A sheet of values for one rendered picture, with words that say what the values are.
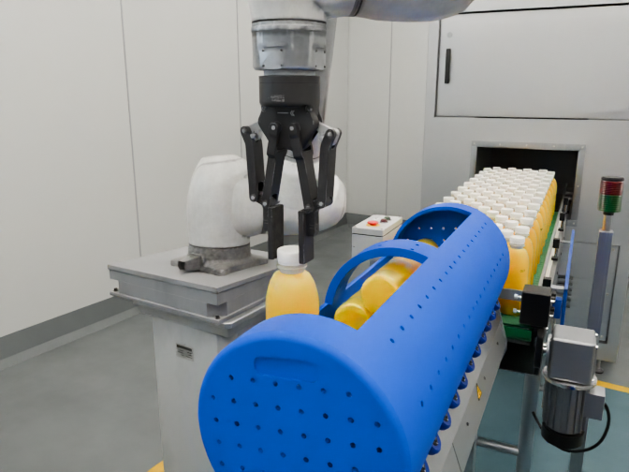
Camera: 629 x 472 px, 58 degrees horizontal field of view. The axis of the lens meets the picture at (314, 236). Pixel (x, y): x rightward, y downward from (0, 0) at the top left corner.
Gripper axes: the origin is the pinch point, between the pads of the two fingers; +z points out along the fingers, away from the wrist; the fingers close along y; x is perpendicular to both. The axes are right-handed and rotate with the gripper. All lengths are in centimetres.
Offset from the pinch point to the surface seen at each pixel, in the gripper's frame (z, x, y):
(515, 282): 32, 91, 21
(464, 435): 45, 33, 19
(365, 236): 25, 93, -23
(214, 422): 22.5, -11.7, -5.0
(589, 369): 53, 90, 41
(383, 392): 13.2, -11.0, 16.9
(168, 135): 16, 267, -238
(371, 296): 15.5, 21.8, 3.8
